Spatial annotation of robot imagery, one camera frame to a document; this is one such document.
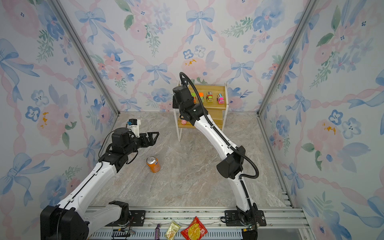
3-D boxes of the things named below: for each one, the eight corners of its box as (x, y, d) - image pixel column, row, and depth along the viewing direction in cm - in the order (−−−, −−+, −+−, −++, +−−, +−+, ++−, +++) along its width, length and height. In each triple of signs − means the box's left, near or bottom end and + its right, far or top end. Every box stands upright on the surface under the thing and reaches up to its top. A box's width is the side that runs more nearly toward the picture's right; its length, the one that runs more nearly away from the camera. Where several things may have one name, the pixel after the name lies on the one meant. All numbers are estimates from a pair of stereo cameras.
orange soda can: (150, 173, 91) (145, 164, 82) (151, 164, 94) (147, 155, 85) (159, 173, 91) (155, 164, 82) (160, 164, 94) (157, 155, 85)
